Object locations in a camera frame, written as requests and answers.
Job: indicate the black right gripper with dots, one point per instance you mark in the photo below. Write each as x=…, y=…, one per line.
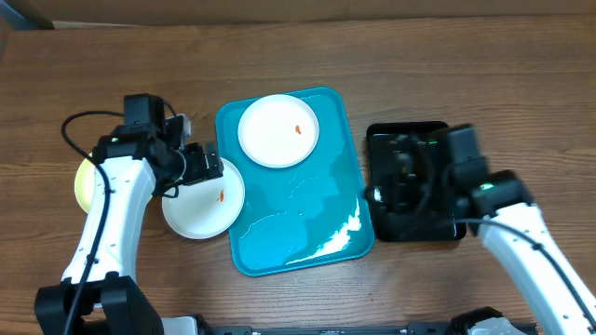
x=400, y=181

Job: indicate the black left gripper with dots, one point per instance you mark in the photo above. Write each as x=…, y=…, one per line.
x=202, y=170

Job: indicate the white plate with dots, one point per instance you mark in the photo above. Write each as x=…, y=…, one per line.
x=278, y=131
x=196, y=212

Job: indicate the yellow-green plate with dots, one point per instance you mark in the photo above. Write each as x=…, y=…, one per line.
x=84, y=184

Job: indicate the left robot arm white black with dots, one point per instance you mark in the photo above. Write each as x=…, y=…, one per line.
x=98, y=293

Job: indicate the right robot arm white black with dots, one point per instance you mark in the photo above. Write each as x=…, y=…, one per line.
x=502, y=213

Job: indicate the black rectangular tray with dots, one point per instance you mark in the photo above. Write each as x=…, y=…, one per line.
x=424, y=234

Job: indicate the white plate on tray top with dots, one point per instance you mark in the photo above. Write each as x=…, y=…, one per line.
x=278, y=131

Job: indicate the teal plastic tray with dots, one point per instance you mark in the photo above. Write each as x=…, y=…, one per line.
x=311, y=214

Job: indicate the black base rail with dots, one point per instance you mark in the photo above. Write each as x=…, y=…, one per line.
x=483, y=321

